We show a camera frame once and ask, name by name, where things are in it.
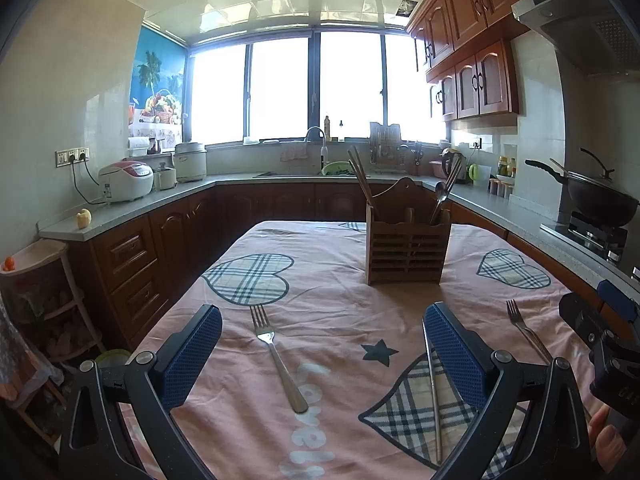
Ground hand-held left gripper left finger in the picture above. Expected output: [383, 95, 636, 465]
[57, 304, 224, 480]

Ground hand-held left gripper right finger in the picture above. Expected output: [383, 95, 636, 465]
[423, 302, 593, 480]

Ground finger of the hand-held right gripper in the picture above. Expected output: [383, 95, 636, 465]
[597, 280, 640, 321]
[559, 292, 617, 346]

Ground wooden utensil holder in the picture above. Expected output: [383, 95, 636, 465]
[365, 176, 452, 286]

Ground steel spoon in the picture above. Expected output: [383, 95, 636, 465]
[430, 181, 450, 225]

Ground light wooden chopstick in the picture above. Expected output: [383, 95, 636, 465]
[351, 146, 375, 206]

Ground person's right hand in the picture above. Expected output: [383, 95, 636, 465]
[587, 404, 632, 472]

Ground steel chopstick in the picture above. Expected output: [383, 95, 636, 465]
[422, 317, 445, 466]

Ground steel fork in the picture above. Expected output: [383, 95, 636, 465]
[249, 304, 309, 415]
[506, 299, 556, 366]

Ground gas stove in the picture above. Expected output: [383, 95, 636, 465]
[540, 210, 631, 266]

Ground green rimmed plate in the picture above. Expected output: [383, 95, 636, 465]
[95, 348, 132, 368]

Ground black wok with lid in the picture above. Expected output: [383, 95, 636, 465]
[524, 147, 640, 228]

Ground wooden base cabinets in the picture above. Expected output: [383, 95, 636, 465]
[67, 182, 601, 356]

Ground pink tablecloth with plaid hearts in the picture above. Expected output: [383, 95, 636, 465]
[120, 220, 601, 480]

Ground spice jar set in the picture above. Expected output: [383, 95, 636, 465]
[489, 155, 518, 198]

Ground small white pot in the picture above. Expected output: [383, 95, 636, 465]
[152, 162, 178, 192]

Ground brown wooden chopstick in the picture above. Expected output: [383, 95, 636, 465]
[434, 160, 463, 223]

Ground white corner shelf rack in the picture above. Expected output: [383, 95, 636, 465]
[0, 237, 106, 361]

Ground white and pink rice cooker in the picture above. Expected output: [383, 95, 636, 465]
[97, 159, 155, 204]

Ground tall white cooker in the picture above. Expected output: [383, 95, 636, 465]
[172, 141, 208, 184]

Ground electric kettle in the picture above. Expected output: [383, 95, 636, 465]
[440, 149, 468, 183]

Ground dark wooden chopstick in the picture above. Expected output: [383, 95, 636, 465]
[348, 149, 373, 207]

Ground dish rack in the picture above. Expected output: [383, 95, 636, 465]
[369, 121, 416, 166]

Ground kitchen faucet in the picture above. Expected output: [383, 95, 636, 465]
[305, 126, 328, 173]

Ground kitchen window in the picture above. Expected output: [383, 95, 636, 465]
[187, 30, 451, 146]

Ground steel range hood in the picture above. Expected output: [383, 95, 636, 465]
[511, 0, 640, 78]

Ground wall power outlet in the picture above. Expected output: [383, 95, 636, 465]
[55, 146, 91, 168]

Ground fruit wall poster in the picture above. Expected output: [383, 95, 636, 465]
[129, 25, 193, 146]

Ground wooden wall cabinets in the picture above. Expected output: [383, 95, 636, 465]
[406, 0, 591, 122]

